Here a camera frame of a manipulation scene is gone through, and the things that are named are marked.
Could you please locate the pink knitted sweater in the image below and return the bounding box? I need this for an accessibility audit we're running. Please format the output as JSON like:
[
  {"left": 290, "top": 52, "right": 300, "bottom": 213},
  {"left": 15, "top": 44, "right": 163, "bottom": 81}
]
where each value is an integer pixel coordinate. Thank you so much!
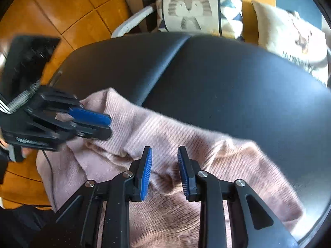
[{"left": 36, "top": 88, "right": 303, "bottom": 247}]

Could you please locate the black leather jacket sleeve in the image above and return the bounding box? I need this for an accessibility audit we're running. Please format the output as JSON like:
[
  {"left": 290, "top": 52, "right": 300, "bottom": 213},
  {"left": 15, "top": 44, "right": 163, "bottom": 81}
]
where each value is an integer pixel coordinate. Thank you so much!
[{"left": 0, "top": 205, "right": 55, "bottom": 247}]

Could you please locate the tiger print cushion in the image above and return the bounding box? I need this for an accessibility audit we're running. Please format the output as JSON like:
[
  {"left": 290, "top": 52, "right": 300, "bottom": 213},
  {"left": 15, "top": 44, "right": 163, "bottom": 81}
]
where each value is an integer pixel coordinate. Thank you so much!
[{"left": 155, "top": 0, "right": 243, "bottom": 39}]

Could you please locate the deer print cushion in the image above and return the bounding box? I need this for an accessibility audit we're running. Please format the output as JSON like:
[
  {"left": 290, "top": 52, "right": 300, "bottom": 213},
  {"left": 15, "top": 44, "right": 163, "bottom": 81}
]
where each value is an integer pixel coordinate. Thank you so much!
[{"left": 252, "top": 1, "right": 329, "bottom": 86}]

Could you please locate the grey yellow blue sofa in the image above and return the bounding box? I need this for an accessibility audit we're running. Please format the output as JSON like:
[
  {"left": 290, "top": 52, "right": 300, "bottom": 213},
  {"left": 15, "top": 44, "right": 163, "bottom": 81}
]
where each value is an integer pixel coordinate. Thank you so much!
[{"left": 112, "top": 0, "right": 329, "bottom": 58}]

